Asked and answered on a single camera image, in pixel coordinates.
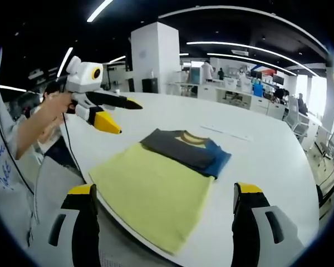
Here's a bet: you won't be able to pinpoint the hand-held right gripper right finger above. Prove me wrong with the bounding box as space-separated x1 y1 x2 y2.
231 182 307 267

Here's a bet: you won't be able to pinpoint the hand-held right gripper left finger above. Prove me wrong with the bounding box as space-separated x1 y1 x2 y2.
30 183 101 267

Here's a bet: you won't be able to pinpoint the yellow garment grey blue sleeves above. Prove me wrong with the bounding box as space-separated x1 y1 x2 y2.
88 128 232 256

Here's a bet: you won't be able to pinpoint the person's left hand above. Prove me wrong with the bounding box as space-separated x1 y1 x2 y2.
41 93 73 120

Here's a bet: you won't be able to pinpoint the straight ceiling light tube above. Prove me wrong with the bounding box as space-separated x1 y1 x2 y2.
57 47 74 78
0 85 27 92
86 0 115 23

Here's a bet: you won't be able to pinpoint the black cabinet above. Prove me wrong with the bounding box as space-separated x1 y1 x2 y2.
141 77 159 94

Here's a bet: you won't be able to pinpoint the white square pillar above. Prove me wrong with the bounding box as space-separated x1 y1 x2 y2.
130 21 180 94

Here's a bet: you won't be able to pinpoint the light blue machine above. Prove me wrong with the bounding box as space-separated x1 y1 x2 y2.
190 66 203 85

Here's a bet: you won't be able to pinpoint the person's white printed shirt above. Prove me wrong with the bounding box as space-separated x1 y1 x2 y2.
0 77 41 248

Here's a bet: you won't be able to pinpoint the row of white office chairs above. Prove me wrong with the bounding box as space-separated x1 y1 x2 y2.
283 96 334 167

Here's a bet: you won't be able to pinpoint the row of white cabinets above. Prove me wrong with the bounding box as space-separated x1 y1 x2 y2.
166 80 287 117

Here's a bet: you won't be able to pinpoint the long curved ceiling light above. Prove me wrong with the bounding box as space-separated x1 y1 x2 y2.
207 52 297 76
186 41 315 76

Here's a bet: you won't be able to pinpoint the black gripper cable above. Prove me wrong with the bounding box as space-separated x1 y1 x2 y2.
61 115 87 184

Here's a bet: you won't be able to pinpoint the black chest device cable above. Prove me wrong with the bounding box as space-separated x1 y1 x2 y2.
0 111 41 226

